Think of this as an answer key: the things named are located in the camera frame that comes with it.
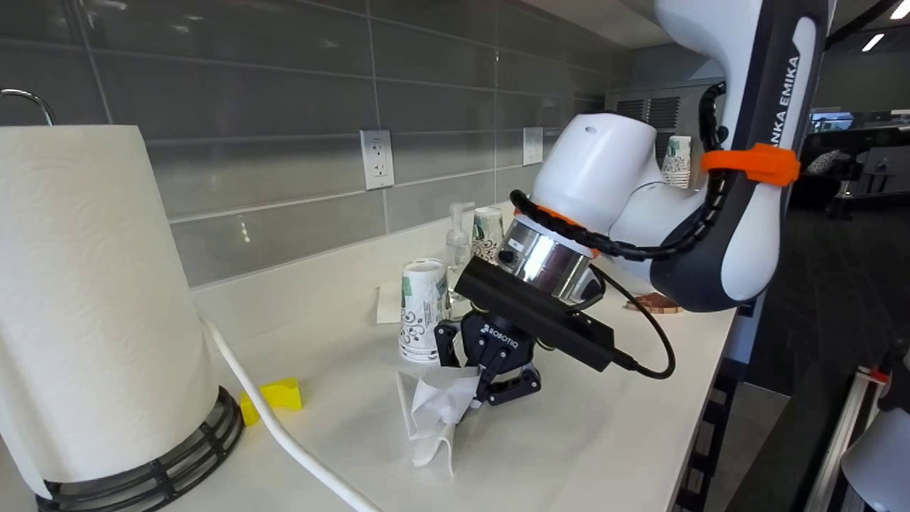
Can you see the right stacked paper cups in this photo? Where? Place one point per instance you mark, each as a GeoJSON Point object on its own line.
{"type": "Point", "coordinates": [677, 161]}

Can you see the yellow plastic block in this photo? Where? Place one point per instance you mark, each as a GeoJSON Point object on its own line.
{"type": "Point", "coordinates": [270, 398]}

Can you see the brown snack piece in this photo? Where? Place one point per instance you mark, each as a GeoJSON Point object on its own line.
{"type": "Point", "coordinates": [658, 303]}

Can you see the white napkin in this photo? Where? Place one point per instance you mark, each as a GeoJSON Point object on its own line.
{"type": "Point", "coordinates": [387, 304]}
{"type": "Point", "coordinates": [432, 401]}

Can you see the patterned paper cup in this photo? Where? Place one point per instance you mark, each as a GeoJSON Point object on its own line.
{"type": "Point", "coordinates": [421, 309]}

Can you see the clear plastic bottle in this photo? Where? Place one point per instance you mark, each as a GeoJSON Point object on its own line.
{"type": "Point", "coordinates": [458, 249]}

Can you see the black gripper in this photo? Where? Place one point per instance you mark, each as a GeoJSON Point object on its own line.
{"type": "Point", "coordinates": [496, 350]}

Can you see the white wall outlet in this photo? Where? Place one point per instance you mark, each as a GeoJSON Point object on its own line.
{"type": "Point", "coordinates": [375, 158]}

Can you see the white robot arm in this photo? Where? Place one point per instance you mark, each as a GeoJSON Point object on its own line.
{"type": "Point", "coordinates": [700, 219]}

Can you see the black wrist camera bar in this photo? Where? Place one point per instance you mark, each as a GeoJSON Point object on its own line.
{"type": "Point", "coordinates": [523, 311]}

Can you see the white paper towel roll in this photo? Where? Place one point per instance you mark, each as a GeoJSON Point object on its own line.
{"type": "Point", "coordinates": [102, 350]}

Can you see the black paper towel holder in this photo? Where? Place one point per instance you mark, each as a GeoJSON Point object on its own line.
{"type": "Point", "coordinates": [164, 478]}

